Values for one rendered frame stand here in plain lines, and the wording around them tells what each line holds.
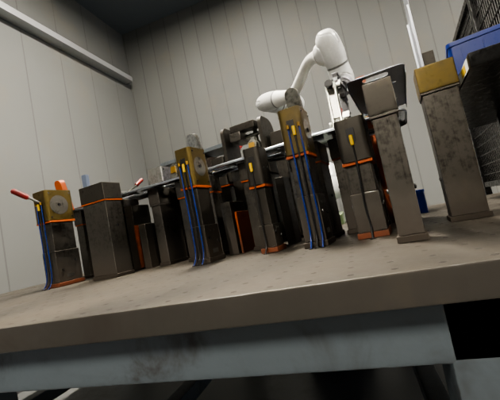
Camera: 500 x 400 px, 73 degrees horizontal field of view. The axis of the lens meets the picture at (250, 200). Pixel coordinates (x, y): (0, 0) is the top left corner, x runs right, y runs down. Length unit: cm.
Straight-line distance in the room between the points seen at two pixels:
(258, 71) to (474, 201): 342
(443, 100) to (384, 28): 320
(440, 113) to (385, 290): 56
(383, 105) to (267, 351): 44
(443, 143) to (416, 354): 53
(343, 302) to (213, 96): 386
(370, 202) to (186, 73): 379
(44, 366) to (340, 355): 48
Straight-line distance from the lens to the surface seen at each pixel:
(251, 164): 92
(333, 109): 124
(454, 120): 89
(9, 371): 77
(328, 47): 169
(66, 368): 68
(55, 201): 147
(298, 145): 83
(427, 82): 90
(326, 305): 41
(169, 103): 441
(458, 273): 42
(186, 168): 101
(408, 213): 64
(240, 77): 411
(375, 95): 66
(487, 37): 115
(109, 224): 125
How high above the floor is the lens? 78
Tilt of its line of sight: 4 degrees up
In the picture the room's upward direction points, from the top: 11 degrees counter-clockwise
